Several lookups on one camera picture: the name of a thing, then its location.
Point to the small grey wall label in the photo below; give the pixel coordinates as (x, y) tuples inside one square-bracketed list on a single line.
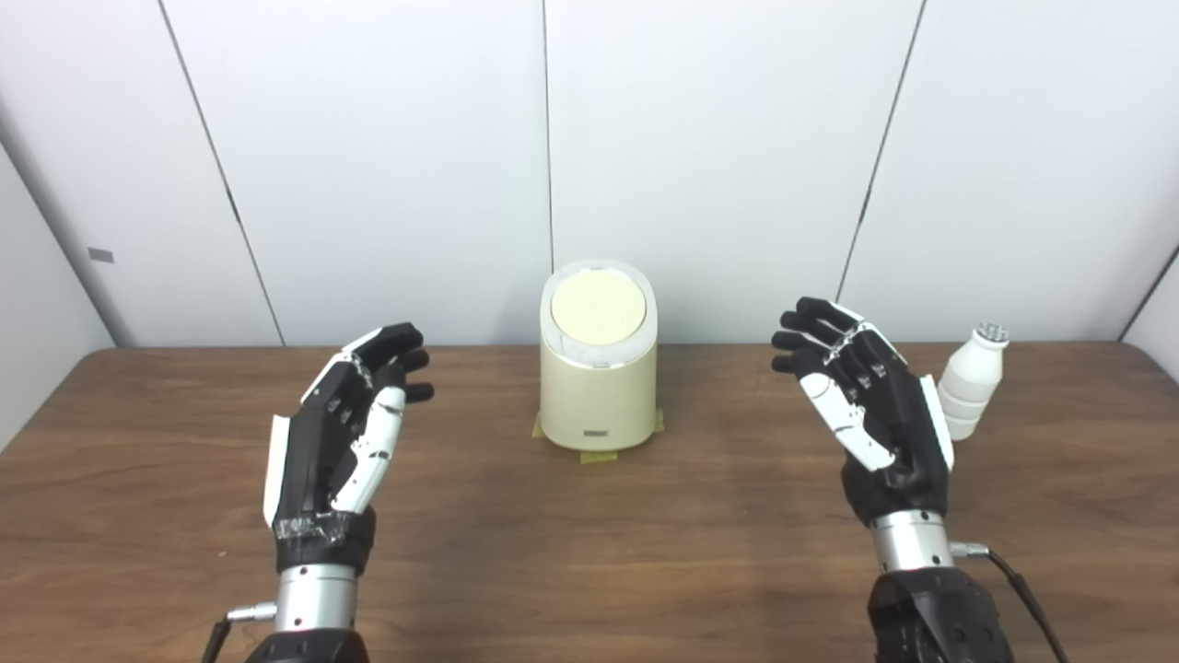
[(101, 255)]

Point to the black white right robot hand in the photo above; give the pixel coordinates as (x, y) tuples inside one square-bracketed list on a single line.
[(898, 414)]

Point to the cream round bin lid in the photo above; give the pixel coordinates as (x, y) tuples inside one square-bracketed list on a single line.
[(599, 308)]

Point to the small white plastic bottle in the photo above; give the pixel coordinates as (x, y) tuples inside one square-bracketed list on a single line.
[(972, 378)]

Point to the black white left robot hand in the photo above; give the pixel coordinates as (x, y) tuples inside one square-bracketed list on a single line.
[(318, 442)]

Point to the cream-colored round bin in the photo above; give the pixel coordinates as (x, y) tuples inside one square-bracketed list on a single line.
[(599, 396)]

